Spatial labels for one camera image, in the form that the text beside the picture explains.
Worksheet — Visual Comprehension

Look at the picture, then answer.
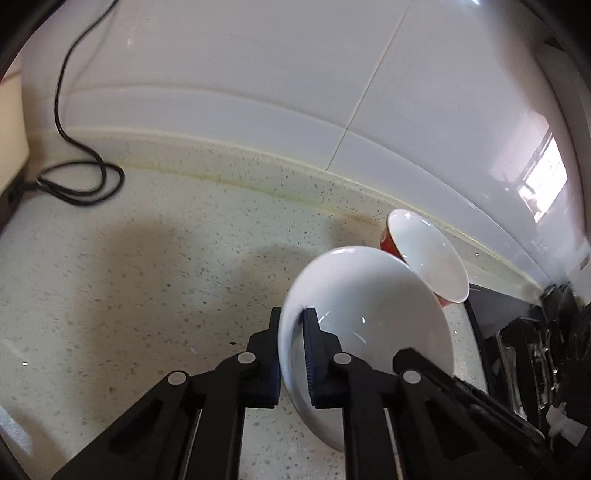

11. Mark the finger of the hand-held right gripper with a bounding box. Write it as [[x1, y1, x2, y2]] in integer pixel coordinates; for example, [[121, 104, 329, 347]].
[[392, 348, 550, 462]]

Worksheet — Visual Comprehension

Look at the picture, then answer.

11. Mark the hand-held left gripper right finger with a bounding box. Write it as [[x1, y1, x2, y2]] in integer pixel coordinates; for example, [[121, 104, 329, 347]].
[[301, 307, 522, 480]]

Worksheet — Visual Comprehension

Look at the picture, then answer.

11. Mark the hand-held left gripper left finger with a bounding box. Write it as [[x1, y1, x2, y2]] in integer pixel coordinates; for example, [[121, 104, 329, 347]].
[[51, 307, 283, 480]]

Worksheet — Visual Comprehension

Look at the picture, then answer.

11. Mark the large floral white plate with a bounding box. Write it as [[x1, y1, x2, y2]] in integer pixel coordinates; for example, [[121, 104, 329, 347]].
[[278, 246, 454, 455]]

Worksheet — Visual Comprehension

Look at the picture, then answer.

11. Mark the white crumpled object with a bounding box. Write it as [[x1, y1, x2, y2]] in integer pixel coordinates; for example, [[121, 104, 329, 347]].
[[549, 403, 579, 440]]

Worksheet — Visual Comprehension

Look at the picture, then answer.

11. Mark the red bowl white inside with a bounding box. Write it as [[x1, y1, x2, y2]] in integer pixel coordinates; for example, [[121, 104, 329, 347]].
[[379, 209, 471, 309]]

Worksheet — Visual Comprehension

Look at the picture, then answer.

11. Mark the cream rice cooker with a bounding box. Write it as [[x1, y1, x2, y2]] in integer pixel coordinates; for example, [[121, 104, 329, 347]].
[[0, 78, 31, 232]]

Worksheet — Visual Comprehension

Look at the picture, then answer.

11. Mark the black power cord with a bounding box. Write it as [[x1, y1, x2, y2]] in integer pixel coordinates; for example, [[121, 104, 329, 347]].
[[36, 0, 125, 206]]

